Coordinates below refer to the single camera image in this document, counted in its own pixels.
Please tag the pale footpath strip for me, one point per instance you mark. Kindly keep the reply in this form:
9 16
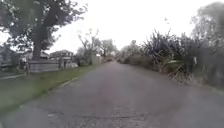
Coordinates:
11 76

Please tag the tall tree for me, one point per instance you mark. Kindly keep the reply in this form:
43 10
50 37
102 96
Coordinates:
210 23

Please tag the house with dark roof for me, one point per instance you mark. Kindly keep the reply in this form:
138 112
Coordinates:
61 54

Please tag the low grey wall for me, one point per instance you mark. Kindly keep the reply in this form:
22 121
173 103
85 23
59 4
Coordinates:
43 66

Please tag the bare tree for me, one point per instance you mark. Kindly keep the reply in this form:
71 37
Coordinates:
89 46

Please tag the grey asphalt road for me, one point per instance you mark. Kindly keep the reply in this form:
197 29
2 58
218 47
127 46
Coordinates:
116 96

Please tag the row of bushes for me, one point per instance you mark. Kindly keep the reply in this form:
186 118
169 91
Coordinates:
173 53

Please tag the grass verge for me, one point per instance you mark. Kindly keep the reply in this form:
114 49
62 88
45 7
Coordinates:
30 86

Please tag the large dark tree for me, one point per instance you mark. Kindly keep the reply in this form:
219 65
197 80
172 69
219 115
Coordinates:
38 26

